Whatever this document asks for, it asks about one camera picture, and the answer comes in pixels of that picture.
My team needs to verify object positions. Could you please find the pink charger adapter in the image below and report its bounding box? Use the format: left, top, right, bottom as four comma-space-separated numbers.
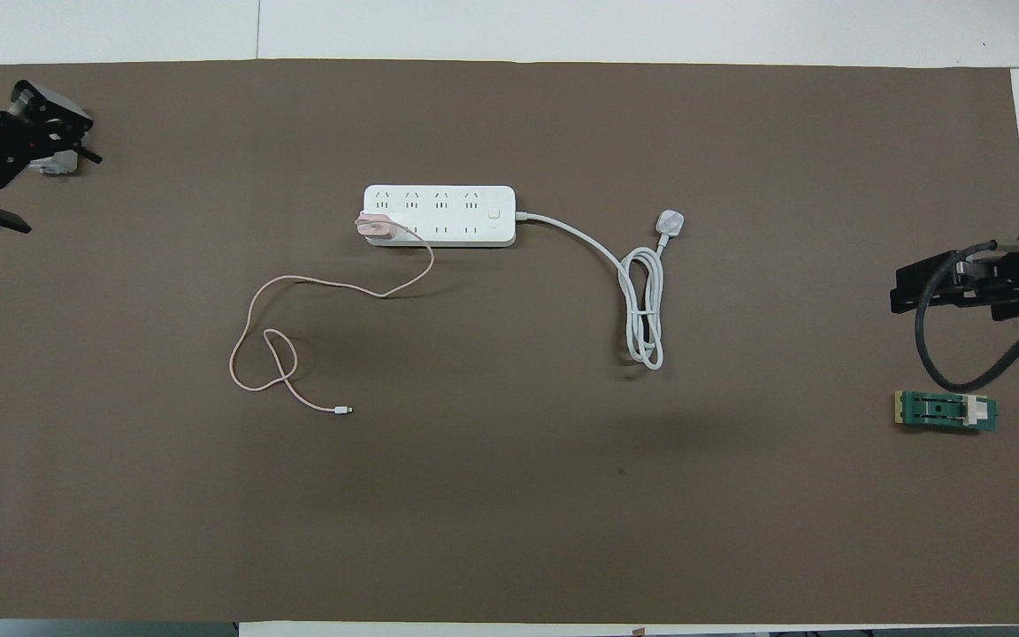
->
353, 212, 398, 242

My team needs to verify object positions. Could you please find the pink charging cable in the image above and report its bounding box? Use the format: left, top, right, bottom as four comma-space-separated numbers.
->
228, 221, 436, 415

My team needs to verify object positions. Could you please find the white power strip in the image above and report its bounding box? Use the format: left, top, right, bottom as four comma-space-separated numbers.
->
361, 184, 517, 248

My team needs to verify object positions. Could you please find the brown table mat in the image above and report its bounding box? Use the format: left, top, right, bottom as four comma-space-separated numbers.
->
0, 59, 1019, 623

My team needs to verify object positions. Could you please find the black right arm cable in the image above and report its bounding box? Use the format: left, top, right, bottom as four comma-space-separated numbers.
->
915, 239, 1019, 394

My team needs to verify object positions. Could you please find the grey on-off switch box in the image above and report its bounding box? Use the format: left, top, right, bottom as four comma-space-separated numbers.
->
30, 149, 82, 176

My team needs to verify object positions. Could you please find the white power cord with plug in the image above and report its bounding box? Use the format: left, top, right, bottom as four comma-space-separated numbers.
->
515, 209, 686, 370

